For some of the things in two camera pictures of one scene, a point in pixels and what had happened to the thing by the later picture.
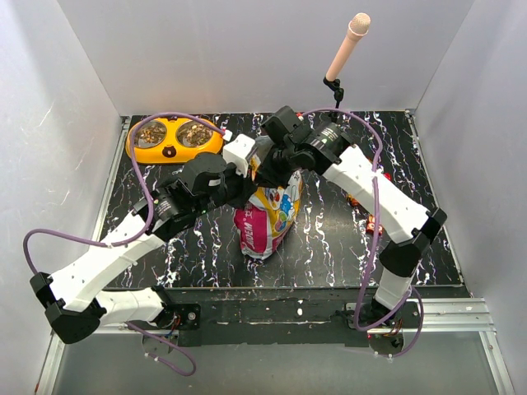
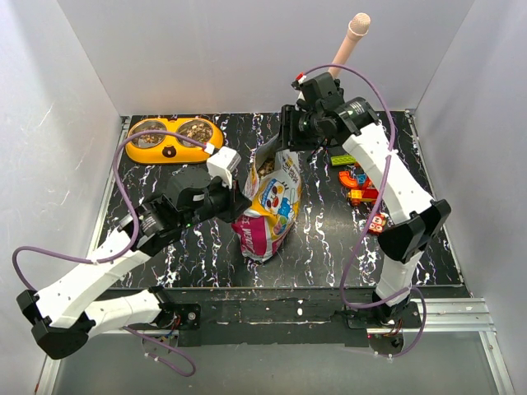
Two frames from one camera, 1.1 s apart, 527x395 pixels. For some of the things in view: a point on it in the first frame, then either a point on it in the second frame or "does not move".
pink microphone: [358, 27] does not move
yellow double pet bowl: [172, 139] does not move
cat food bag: [266, 222] does not move
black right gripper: [266, 175] → [290, 113]
